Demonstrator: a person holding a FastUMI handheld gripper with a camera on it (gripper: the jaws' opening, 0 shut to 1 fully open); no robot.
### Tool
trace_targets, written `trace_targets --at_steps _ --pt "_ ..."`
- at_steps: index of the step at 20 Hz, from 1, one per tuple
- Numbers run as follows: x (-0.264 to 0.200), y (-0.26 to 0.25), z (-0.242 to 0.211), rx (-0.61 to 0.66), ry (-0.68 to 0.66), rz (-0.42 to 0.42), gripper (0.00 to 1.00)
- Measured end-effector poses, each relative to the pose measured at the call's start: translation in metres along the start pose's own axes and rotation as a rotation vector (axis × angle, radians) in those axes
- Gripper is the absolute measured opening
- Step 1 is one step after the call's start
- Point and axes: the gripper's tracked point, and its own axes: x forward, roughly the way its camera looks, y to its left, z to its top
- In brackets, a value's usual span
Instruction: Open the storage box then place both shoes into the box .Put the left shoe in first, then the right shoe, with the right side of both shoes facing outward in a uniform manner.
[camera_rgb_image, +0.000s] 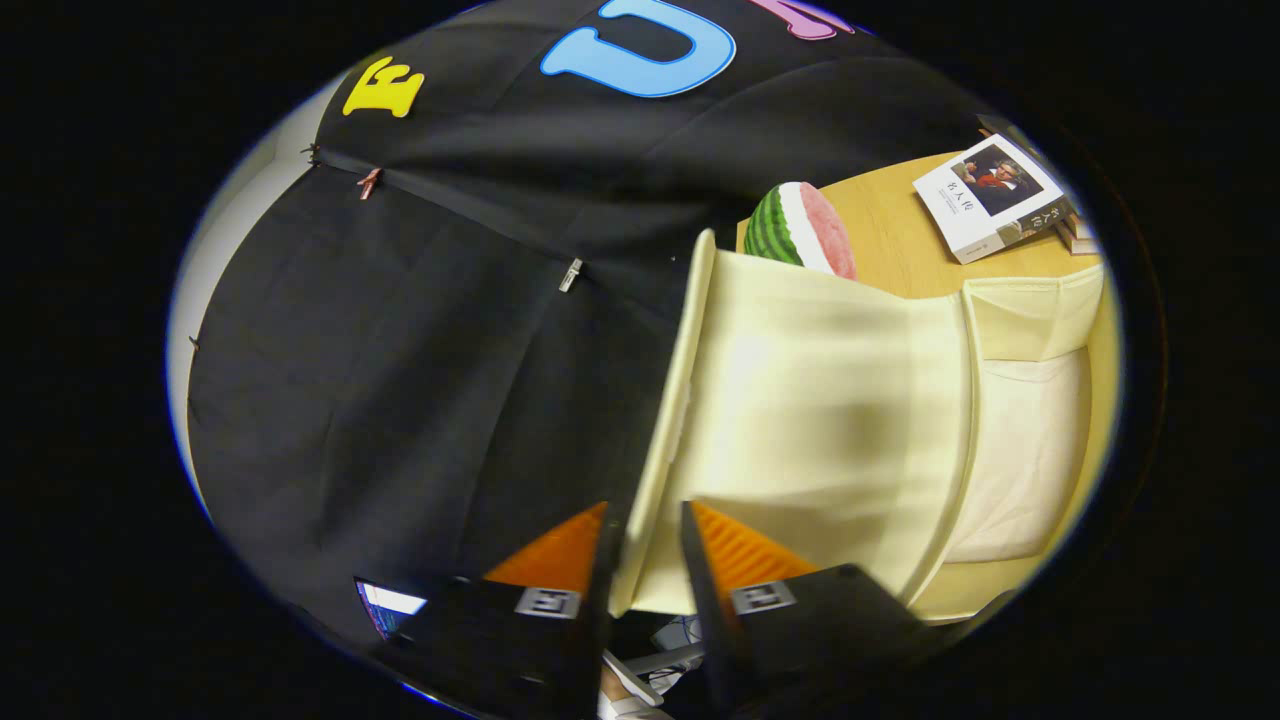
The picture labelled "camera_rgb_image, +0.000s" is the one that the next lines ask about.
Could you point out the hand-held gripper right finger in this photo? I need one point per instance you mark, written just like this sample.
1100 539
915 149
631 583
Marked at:
705 620

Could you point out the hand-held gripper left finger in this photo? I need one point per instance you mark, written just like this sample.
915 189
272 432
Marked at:
600 620

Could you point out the cream fabric storage box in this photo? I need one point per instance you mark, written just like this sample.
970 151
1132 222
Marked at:
820 420

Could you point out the black backdrop cloth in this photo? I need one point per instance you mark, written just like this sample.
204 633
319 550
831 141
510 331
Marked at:
400 350

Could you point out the silver cloth clip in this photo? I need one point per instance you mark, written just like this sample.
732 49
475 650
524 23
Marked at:
570 275

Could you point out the watermelon slice plush toy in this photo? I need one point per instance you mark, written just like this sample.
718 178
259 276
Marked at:
800 228

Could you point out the red cloth clip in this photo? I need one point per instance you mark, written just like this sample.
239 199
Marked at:
369 183

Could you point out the white portrait cover book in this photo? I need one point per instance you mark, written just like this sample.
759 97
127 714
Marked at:
985 200

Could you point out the brown-edged stacked book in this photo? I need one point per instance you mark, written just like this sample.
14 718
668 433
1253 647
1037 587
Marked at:
1080 235

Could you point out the black cloth clip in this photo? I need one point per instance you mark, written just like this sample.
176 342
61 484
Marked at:
312 152

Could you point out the black hardcover book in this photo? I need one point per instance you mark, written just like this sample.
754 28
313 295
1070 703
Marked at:
1005 132

